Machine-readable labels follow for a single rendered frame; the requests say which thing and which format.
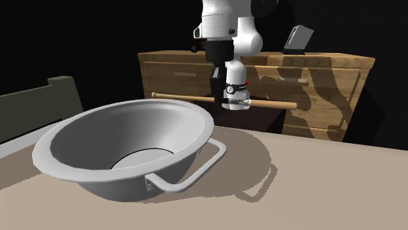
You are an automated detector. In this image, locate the dark green-grey headboard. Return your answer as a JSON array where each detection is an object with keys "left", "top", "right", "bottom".
[{"left": 0, "top": 75, "right": 84, "bottom": 144}]

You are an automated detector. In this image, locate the grey bowl with handle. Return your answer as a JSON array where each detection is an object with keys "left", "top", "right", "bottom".
[{"left": 31, "top": 98, "right": 228, "bottom": 203}]

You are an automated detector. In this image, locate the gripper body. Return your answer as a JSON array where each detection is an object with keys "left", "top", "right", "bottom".
[{"left": 205, "top": 39, "right": 235, "bottom": 69}]

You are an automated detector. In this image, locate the wooden baseball bat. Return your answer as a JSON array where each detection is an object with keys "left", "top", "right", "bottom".
[{"left": 151, "top": 91, "right": 299, "bottom": 110}]

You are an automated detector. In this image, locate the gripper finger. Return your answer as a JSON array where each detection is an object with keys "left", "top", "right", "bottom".
[{"left": 209, "top": 66, "right": 228, "bottom": 109}]

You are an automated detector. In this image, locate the wooden chest of drawers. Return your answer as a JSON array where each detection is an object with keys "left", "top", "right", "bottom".
[{"left": 137, "top": 50, "right": 376, "bottom": 143}]

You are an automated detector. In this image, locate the grey box with black base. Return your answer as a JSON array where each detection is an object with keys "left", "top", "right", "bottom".
[{"left": 281, "top": 24, "right": 315, "bottom": 56}]

